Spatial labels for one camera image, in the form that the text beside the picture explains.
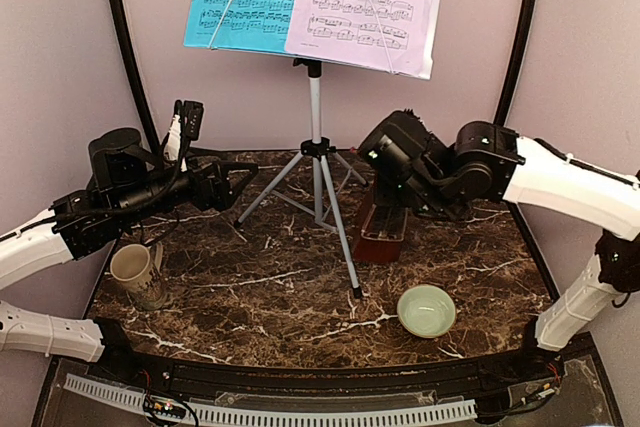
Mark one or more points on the right black frame post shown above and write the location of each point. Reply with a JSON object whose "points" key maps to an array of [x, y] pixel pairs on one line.
{"points": [[516, 60]]}

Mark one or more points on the cream printed mug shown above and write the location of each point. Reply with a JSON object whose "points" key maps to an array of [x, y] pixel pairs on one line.
{"points": [[137, 268]]}

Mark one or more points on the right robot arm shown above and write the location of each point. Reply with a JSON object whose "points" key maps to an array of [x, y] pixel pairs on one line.
{"points": [[495, 163]]}

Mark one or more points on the grey folding music stand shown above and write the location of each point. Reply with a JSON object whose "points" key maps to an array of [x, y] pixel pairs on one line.
{"points": [[319, 149]]}

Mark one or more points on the grey slotted cable duct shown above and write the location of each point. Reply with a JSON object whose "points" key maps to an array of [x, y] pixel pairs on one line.
{"points": [[235, 409]]}

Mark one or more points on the black frame post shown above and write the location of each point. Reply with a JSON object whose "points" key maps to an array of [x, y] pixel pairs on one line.
{"points": [[123, 36], [516, 60]]}

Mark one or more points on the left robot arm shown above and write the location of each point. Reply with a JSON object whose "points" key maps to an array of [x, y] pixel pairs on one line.
{"points": [[128, 185]]}

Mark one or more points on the brown wooden metronome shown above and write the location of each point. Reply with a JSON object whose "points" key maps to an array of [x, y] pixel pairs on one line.
{"points": [[379, 231]]}

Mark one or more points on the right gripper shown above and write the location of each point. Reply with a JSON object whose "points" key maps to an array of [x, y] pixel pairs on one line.
{"points": [[384, 185]]}

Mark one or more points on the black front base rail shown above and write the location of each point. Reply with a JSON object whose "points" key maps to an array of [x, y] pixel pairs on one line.
{"points": [[477, 377]]}

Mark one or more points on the left black frame post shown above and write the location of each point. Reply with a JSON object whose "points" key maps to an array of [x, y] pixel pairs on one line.
{"points": [[123, 36]]}

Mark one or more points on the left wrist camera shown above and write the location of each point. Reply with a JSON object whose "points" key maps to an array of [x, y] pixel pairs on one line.
{"points": [[184, 129]]}

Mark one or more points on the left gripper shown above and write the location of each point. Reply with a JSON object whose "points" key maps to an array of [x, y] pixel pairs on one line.
{"points": [[220, 196]]}

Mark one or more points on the purple sheet music page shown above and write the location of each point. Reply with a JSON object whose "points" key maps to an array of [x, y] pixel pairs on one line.
{"points": [[393, 36]]}

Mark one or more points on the pale green ceramic bowl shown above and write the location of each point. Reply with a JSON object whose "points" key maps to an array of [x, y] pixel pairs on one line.
{"points": [[426, 311]]}

